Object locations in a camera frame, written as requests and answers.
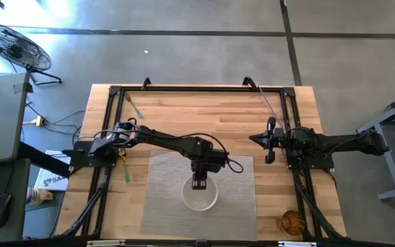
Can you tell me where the black floor fan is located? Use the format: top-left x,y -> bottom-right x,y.
0,21 -> 63,86

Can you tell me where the dark grey desk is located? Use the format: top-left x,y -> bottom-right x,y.
0,158 -> 31,243

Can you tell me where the purple handled utensil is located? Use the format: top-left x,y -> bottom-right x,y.
257,84 -> 286,130

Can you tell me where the white printed cardboard box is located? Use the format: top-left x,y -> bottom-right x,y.
34,150 -> 71,192

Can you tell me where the yellow snack bag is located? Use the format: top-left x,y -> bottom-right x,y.
25,187 -> 54,206

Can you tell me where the grey woven placemat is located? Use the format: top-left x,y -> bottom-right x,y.
141,150 -> 257,241

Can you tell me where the silver metal bracket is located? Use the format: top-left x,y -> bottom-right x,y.
86,239 -> 126,247
278,241 -> 318,247

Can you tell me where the amber faceted glass tumbler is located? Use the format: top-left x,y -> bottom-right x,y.
275,209 -> 307,237

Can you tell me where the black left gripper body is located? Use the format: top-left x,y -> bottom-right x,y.
189,158 -> 209,183

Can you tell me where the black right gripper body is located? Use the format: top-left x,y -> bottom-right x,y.
265,116 -> 287,165

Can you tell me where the black floor cable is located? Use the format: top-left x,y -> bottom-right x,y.
22,101 -> 87,145

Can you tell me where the green handled gold utensil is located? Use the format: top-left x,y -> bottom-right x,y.
118,147 -> 132,183

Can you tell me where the black aluminium table frame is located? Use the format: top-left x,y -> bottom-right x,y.
55,77 -> 348,241

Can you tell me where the white ceramic bowl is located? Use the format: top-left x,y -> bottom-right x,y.
180,174 -> 219,212

